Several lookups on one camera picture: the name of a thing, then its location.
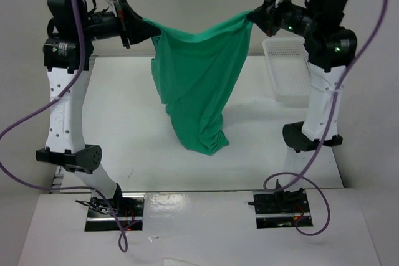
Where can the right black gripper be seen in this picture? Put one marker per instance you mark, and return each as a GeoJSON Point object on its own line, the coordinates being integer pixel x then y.
{"type": "Point", "coordinates": [262, 18]}

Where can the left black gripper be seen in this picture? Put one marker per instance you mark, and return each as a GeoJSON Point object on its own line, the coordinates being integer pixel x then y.
{"type": "Point", "coordinates": [136, 29]}

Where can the green tank top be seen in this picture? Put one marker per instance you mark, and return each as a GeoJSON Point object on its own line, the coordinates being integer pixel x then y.
{"type": "Point", "coordinates": [195, 74]}

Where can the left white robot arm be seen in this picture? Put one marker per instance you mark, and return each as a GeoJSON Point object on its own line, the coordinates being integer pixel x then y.
{"type": "Point", "coordinates": [68, 60]}

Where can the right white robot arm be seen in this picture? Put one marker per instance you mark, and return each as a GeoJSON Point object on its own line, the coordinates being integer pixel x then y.
{"type": "Point", "coordinates": [331, 49]}

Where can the white plastic mesh basket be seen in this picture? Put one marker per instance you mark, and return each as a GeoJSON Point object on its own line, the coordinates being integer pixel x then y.
{"type": "Point", "coordinates": [288, 68]}

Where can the aluminium table edge rail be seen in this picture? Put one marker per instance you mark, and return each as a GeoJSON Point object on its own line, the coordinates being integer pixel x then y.
{"type": "Point", "coordinates": [57, 181]}

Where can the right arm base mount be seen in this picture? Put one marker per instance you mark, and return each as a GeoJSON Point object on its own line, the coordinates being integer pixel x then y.
{"type": "Point", "coordinates": [281, 209]}

